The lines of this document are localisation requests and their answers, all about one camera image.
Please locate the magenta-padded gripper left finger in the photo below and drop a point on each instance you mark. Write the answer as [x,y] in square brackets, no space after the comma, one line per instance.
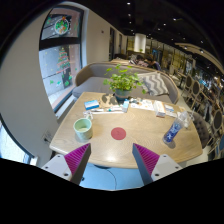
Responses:
[76,159]

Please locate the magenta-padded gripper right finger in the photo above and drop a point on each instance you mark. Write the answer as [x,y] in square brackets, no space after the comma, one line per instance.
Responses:
[147,159]

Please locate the clear blue-labelled drink bottle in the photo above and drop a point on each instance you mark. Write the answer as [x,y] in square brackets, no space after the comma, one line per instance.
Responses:
[172,131]

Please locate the pale green ceramic mug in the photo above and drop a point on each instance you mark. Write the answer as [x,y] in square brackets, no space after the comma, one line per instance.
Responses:
[83,129]

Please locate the flat round red coaster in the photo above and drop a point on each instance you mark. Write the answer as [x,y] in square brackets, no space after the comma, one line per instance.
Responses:
[118,133]

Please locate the white carton box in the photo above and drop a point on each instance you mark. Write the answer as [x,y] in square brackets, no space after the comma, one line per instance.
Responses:
[160,108]

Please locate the printed paper leaflet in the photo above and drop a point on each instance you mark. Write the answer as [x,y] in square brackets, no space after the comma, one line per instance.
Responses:
[143,105]

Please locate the blue and white box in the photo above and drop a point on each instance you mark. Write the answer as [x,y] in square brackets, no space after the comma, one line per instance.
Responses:
[91,104]

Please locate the clear plastic cup with straw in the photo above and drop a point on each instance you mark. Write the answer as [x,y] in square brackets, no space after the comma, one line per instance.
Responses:
[190,120]

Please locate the grey tufted chair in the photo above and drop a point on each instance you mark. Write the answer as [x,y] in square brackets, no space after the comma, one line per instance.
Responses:
[201,128]

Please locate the grey curved sofa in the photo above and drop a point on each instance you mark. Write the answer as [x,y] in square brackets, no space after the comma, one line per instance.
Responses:
[90,85]

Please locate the grey zigzag pillow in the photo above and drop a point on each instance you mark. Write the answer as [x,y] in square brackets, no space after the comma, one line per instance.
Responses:
[155,83]

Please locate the green potted plant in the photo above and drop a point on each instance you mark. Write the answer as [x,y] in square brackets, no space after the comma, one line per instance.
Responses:
[121,81]

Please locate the group of dining chairs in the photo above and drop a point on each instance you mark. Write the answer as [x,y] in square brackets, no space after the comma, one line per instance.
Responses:
[196,90]

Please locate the large decorated window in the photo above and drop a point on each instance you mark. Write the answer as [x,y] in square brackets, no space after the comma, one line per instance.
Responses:
[60,66]

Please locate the person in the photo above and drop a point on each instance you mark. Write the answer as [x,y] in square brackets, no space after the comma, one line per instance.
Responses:
[148,62]

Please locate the white round column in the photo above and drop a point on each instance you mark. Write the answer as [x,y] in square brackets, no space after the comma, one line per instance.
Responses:
[139,42]

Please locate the group of ceiling lights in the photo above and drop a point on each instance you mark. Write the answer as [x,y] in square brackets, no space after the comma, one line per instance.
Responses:
[165,24]

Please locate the white wall outlet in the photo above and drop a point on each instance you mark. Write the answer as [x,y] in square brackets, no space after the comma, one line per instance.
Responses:
[47,136]

